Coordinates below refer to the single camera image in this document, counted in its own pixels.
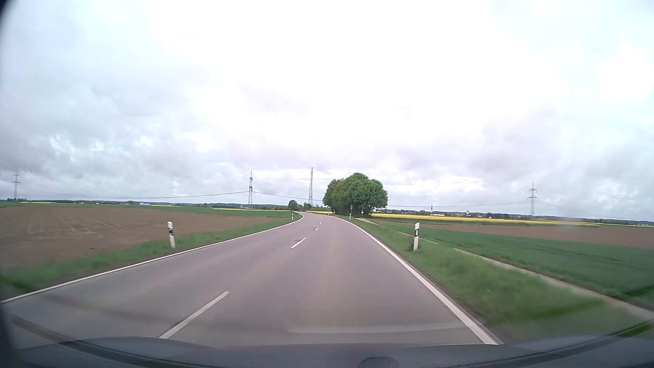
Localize clump of green trees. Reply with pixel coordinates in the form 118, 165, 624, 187
322, 172, 389, 216

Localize grey asphalt road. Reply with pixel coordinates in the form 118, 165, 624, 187
0, 212, 504, 349

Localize green crop field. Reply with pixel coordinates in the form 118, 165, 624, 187
370, 219, 654, 307
0, 202, 294, 219

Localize yellow rapeseed field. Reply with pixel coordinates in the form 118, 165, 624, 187
307, 210, 601, 227

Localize car's own bonnet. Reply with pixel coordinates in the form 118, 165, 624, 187
10, 335, 654, 368

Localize road markings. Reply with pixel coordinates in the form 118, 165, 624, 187
0, 212, 499, 346

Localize grass verge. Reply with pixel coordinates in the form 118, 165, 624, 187
0, 214, 303, 300
334, 215, 654, 342

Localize narrow dirt path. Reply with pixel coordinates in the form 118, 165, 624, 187
358, 218, 654, 320

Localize brown ploughed field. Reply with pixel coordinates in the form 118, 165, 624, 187
0, 205, 279, 272
393, 221, 654, 249

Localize overhead wires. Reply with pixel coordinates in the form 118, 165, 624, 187
0, 179, 654, 221

